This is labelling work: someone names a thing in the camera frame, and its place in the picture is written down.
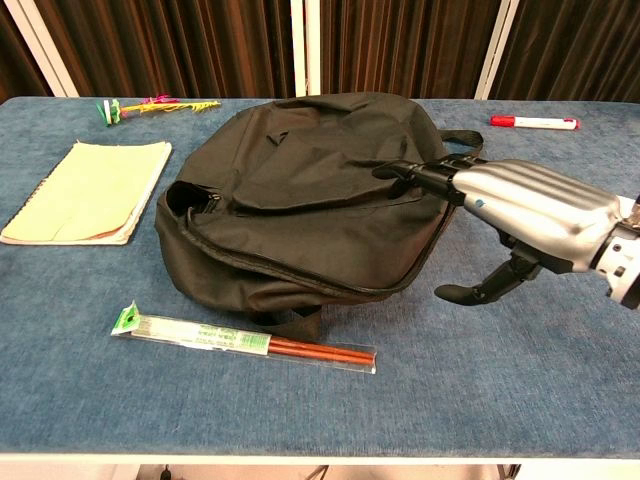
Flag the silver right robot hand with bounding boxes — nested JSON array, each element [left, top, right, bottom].
[[372, 155, 625, 306]]

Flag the black fabric backpack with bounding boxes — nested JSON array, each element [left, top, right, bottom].
[[153, 92, 485, 342]]

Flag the spiral notebook brown cover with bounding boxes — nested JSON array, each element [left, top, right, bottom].
[[0, 140, 174, 247]]

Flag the red capped white marker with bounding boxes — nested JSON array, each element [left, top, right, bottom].
[[489, 114, 582, 132]]

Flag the blue table cloth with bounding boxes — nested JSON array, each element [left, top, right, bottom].
[[0, 96, 640, 457]]

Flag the packaged red chopsticks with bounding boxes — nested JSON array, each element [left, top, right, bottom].
[[110, 300, 378, 376]]

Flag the dark brown pleated curtain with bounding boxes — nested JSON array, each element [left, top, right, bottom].
[[0, 0, 640, 104]]

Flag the colourful feather shuttlecock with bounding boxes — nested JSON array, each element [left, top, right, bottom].
[[95, 94, 222, 127]]

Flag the white frame post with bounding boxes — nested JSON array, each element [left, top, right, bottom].
[[473, 0, 521, 100], [4, 0, 79, 98], [291, 0, 322, 98]]

